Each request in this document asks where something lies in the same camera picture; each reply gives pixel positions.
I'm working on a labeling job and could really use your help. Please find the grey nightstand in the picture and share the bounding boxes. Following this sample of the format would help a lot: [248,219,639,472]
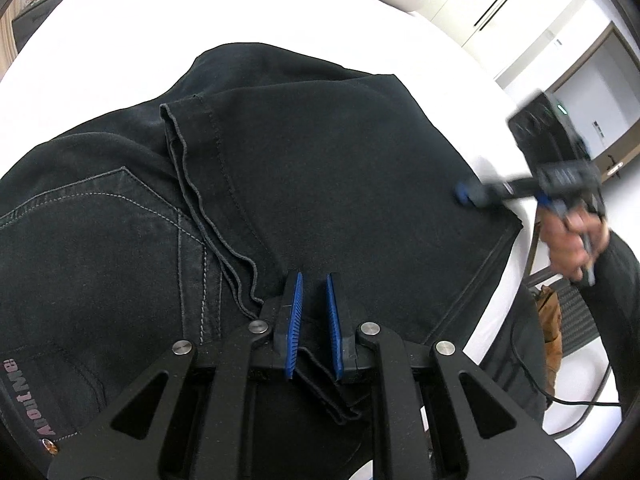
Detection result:
[10,0,71,51]

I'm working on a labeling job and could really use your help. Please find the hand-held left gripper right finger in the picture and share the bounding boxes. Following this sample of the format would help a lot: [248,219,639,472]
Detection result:
[325,272,576,480]

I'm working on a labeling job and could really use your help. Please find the black denim pants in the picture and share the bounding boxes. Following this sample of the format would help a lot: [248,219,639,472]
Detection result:
[0,42,523,480]

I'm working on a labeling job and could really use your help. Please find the black cable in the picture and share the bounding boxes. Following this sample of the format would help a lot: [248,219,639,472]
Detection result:
[507,305,618,436]

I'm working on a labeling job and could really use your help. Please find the person's right hand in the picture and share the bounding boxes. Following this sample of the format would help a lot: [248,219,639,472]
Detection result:
[542,205,611,281]

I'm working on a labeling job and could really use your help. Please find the brown framed door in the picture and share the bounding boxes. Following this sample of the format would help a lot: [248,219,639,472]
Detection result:
[495,22,640,183]

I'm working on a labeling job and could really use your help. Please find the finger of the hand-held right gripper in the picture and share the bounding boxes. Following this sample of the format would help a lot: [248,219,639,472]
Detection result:
[452,177,541,208]

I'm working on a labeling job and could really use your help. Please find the brown bag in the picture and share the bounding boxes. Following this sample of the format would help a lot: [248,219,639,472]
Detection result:
[535,286,563,396]

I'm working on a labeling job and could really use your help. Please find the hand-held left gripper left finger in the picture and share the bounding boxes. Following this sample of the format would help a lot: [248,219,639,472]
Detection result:
[47,271,306,480]

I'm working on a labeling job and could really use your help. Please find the person's right forearm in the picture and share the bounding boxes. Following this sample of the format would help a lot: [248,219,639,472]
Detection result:
[582,232,640,411]

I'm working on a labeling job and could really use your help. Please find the bed with white sheet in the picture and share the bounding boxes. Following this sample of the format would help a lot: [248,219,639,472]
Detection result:
[0,0,621,461]

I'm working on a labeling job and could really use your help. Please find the white wardrobe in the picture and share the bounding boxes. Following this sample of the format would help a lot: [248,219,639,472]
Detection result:
[415,0,591,81]

